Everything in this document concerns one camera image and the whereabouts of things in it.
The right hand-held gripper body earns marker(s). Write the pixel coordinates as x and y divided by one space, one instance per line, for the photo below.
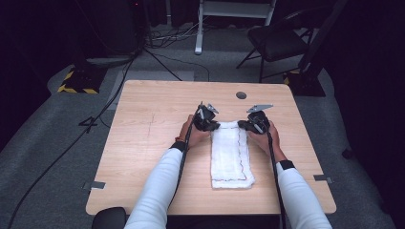
259 119

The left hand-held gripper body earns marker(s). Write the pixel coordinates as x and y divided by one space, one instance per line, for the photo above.
203 116

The white towel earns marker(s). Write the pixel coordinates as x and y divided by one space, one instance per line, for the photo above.
230 156

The person's left hand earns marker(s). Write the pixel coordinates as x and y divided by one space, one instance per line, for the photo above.
194 135

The person's right hand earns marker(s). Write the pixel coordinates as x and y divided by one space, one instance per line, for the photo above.
269 143

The black folding chair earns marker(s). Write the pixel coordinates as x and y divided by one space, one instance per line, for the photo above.
277 39

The grey tape piece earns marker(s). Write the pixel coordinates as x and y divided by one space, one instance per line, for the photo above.
97 184
322 178

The black caster wheel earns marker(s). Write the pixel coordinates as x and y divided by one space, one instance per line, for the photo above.
347 153

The person's dark lap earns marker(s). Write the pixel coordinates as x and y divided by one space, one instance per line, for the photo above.
223 222

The black computer cabinet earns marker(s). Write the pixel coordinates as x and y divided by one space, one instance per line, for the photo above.
114 25

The black stand base striped tape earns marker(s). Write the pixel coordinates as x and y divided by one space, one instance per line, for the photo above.
81 81

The black chair armrest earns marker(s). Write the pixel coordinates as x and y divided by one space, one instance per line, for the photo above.
110 218

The black stand with slanted post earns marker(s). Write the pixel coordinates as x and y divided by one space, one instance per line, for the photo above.
310 79

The white metal desk frame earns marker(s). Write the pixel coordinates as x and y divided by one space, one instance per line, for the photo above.
232 11

